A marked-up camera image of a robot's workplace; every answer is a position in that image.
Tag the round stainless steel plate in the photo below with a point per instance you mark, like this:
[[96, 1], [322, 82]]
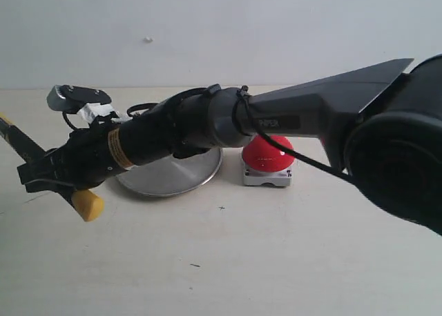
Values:
[[169, 176]]

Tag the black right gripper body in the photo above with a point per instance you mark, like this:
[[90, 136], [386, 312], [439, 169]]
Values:
[[85, 160]]

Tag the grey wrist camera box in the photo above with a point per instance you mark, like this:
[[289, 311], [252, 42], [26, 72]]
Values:
[[70, 99]]

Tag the yellow black claw hammer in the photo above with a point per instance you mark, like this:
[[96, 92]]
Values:
[[87, 204]]

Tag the red dome push button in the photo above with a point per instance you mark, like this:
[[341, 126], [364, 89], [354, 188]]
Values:
[[264, 164]]

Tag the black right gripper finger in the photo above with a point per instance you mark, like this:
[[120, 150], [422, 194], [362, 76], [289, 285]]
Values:
[[37, 165], [52, 185]]

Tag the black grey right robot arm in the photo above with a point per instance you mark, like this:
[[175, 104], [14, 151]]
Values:
[[380, 127]]

